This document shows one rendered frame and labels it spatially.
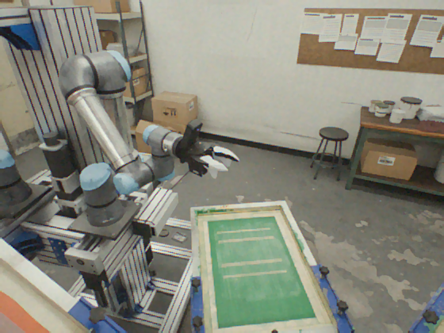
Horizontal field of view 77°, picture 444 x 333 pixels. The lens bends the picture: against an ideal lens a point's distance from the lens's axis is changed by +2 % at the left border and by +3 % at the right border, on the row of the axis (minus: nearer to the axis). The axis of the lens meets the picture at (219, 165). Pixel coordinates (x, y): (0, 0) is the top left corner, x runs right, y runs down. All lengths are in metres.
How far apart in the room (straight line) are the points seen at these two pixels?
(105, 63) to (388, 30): 3.22
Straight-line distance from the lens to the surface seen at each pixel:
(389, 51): 3.83
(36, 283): 1.01
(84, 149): 1.36
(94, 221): 1.26
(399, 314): 2.76
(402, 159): 3.73
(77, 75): 1.01
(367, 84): 3.91
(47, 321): 1.02
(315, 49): 3.84
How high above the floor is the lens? 2.07
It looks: 32 degrees down
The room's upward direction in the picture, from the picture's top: straight up
